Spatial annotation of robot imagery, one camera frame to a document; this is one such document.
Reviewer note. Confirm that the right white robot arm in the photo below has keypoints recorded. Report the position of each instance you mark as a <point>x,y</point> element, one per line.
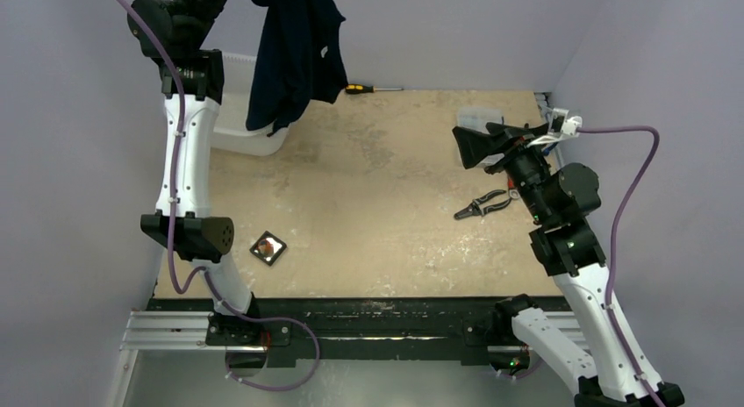
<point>610,369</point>

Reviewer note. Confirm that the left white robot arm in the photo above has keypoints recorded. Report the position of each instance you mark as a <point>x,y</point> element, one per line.
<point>171,33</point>

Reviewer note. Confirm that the white plastic tub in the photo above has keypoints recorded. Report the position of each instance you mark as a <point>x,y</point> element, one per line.
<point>230,132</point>

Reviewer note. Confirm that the black handled pliers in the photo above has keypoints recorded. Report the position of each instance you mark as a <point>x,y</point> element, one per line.
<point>480,207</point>

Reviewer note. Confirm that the clear plastic parts box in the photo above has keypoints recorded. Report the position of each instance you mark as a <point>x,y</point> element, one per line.
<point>476,118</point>

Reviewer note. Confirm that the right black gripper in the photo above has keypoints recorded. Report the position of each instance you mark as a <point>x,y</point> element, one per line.
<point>506,149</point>

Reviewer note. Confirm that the brooch in black box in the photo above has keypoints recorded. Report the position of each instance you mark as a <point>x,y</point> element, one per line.
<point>268,248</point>

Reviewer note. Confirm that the navy blue t-shirt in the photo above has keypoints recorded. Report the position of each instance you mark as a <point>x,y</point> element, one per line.
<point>298,60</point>

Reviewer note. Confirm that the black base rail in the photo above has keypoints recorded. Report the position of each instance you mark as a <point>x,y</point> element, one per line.
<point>471,330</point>

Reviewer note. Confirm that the yellow black screwdriver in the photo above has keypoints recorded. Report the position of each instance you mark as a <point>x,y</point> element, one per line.
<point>359,89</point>

